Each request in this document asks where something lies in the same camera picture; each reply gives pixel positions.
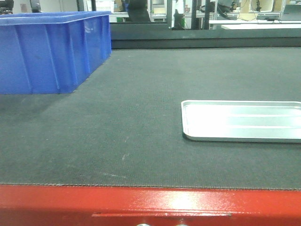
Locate dark conveyor belt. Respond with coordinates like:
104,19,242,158
0,28,301,190

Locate background workbenches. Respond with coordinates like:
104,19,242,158
0,0,301,30

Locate blue plastic crate on conveyor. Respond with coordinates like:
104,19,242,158
0,11,111,94

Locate red conveyor frame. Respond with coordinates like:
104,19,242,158
0,185,301,226

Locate silver metal tray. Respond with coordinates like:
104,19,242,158
181,100,301,143

